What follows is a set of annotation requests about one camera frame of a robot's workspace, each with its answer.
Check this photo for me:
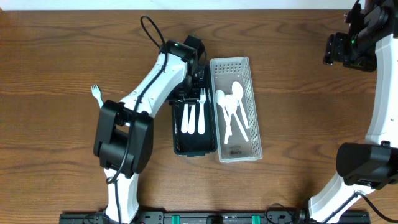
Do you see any white plastic spoon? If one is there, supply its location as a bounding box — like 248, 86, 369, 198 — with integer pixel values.
224, 116, 232, 145
232, 81, 249, 129
225, 95, 249, 142
216, 90, 228, 124

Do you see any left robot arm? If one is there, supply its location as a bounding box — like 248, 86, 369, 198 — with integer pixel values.
93, 35, 206, 223

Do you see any white fork thin handle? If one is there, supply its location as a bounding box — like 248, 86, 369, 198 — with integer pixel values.
188, 104, 196, 134

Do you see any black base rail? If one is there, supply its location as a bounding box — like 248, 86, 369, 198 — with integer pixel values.
58, 210, 371, 224

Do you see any white fork thick handle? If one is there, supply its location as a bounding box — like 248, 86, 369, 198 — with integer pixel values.
91, 84, 104, 108

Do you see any dark green plastic basket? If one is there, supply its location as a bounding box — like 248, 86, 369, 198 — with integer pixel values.
169, 65, 218, 157

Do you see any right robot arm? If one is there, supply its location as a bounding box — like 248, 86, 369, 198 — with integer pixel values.
293, 0, 397, 223

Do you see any clear white plastic basket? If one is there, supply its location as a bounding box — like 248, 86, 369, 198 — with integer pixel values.
210, 57, 262, 163

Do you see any white fork straight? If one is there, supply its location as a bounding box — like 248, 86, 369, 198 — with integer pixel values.
198, 88, 206, 134

